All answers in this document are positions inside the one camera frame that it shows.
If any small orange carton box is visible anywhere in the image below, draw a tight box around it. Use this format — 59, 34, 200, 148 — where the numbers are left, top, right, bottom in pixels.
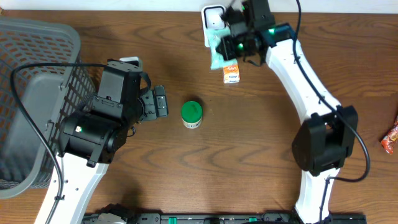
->
223, 64, 240, 84

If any green lid jar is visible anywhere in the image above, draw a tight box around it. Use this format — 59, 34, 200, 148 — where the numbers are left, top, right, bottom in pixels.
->
181, 101, 203, 129

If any mint green wipes pack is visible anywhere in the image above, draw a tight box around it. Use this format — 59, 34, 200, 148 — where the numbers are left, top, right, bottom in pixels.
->
207, 26, 239, 71

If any red brown chocolate bar wrapper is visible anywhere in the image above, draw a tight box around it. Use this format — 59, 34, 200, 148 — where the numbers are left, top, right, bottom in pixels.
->
381, 118, 398, 155

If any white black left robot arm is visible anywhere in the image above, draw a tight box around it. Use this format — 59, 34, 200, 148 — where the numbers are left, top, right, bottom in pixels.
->
35, 57, 169, 223

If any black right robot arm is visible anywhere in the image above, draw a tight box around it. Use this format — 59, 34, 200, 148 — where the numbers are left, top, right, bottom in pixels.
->
211, 1, 358, 223

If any white black barcode scanner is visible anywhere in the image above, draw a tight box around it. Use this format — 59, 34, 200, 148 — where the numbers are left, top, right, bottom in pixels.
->
201, 4, 226, 48

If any dark grey plastic basket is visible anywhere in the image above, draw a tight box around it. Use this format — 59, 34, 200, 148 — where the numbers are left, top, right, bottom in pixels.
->
1, 17, 95, 199

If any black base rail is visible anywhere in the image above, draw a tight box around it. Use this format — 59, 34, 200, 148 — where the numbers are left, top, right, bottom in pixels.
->
82, 203, 368, 224

